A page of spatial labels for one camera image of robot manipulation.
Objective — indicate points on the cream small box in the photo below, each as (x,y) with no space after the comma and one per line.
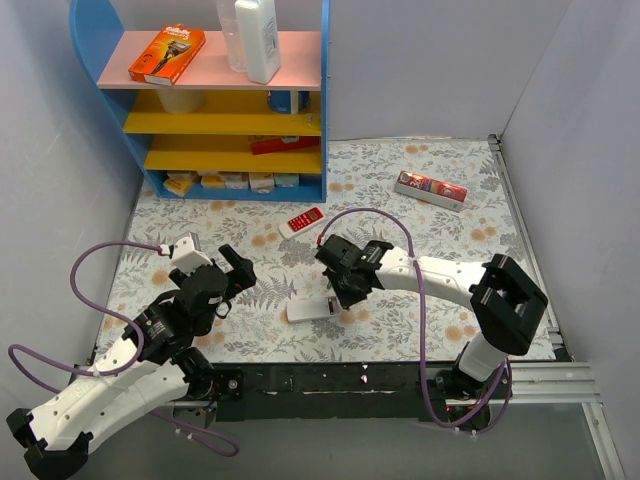
(261,182)

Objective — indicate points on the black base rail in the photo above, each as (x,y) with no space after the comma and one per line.
(343,390)

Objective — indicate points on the clear plastic bottle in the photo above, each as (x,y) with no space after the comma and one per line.
(230,29)

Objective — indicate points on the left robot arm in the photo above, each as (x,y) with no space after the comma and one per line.
(153,362)

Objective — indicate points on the teal small box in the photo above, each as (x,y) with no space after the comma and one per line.
(286,180)

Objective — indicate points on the yellow small box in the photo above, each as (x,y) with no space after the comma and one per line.
(180,182)

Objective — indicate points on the red white remote control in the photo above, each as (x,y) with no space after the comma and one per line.
(302,223)

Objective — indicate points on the orange white small box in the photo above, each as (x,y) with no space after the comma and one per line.
(213,181)

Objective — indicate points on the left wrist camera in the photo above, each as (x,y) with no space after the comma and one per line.
(185,253)

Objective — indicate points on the floral table mat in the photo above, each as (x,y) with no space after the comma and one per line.
(363,206)

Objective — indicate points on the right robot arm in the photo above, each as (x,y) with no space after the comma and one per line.
(508,305)

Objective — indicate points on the orange razor box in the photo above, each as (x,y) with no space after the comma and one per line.
(168,55)

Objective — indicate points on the blue shelf unit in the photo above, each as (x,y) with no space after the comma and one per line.
(218,135)

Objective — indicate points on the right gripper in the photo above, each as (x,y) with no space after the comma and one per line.
(338,270)

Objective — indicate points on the red toothpaste box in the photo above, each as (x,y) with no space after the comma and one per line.
(439,193)

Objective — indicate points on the red box on shelf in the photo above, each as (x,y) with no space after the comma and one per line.
(282,144)

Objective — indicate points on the grey white remote control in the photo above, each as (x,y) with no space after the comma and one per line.
(298,311)

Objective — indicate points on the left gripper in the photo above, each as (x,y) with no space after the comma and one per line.
(229,275)

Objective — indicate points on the white plastic bottle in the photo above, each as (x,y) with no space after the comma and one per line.
(259,36)

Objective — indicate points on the blue can on shelf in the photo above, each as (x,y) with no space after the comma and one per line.
(288,101)

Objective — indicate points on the white cup on shelf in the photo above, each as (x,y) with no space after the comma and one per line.
(181,101)

